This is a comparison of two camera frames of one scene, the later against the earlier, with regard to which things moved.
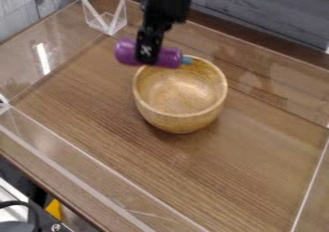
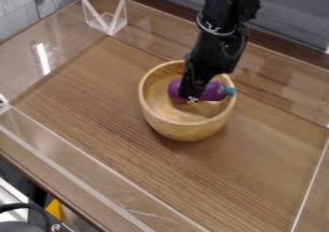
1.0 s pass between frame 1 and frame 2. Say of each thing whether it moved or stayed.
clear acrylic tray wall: stayed
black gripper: moved
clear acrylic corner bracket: stayed
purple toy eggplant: moved
